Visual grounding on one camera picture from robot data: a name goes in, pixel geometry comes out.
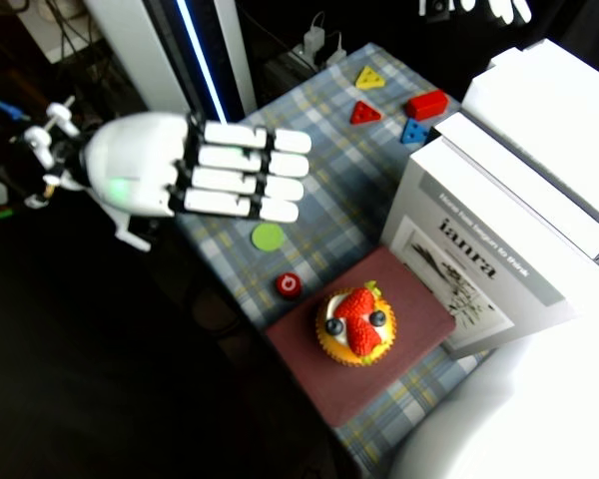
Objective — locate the red triangle block with holes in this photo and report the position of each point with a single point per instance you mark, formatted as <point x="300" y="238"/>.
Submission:
<point x="365" y="115"/>

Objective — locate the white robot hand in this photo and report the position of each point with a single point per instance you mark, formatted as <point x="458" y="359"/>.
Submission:
<point x="130" y="159"/>
<point x="509" y="7"/>

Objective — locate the white background box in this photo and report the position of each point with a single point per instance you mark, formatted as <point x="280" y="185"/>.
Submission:
<point x="35" y="30"/>

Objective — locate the white power adapter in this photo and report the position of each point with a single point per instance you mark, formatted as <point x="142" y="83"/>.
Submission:
<point x="313" y="42"/>

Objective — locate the red round button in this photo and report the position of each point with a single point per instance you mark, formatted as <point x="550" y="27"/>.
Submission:
<point x="288" y="285"/>

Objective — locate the yellow triangle block with holes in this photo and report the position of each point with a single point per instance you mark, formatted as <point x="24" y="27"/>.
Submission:
<point x="370" y="80"/>

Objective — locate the plaid tablecloth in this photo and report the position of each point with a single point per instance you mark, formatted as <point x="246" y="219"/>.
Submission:
<point x="339" y="199"/>

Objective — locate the cupcake with strawberries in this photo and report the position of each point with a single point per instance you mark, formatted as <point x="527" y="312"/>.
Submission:
<point x="355" y="324"/>

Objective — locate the grey power strip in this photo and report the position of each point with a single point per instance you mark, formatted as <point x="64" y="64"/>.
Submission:
<point x="329" y="62"/>

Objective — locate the green sandwich cookie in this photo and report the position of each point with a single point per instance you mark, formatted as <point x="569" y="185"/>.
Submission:
<point x="268" y="237"/>

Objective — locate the white ianra box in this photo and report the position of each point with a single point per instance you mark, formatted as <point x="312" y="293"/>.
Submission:
<point x="479" y="259"/>

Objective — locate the large white rounded shell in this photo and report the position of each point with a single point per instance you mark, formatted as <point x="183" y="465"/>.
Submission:
<point x="519" y="409"/>

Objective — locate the white column with blue light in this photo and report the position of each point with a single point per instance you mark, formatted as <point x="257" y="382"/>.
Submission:
<point x="130" y="50"/>

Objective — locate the red rectangular block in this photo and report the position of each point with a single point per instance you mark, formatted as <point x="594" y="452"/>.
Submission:
<point x="426" y="105"/>

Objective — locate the blue triangle block with holes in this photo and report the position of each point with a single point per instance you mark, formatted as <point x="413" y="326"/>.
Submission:
<point x="413" y="134"/>

